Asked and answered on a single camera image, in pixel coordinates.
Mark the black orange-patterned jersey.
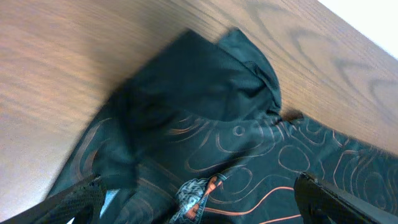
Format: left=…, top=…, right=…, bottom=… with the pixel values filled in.
left=49, top=29, right=397, bottom=223

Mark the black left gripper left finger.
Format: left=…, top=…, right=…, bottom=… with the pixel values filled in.
left=2, top=175, right=106, bottom=224

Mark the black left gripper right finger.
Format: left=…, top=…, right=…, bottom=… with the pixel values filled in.
left=294, top=172, right=397, bottom=224

